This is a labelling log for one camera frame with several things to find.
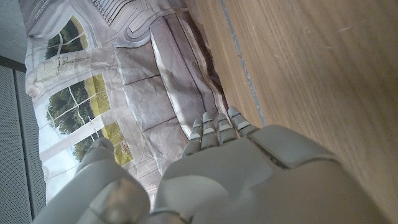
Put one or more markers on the long grey tape strip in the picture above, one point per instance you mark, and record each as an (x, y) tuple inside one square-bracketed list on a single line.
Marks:
[(241, 56)]

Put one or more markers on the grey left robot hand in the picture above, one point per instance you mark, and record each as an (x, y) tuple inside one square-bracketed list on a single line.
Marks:
[(236, 180)]

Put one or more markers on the printed sofa room backdrop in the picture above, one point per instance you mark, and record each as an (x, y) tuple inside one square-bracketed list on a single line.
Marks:
[(140, 77)]

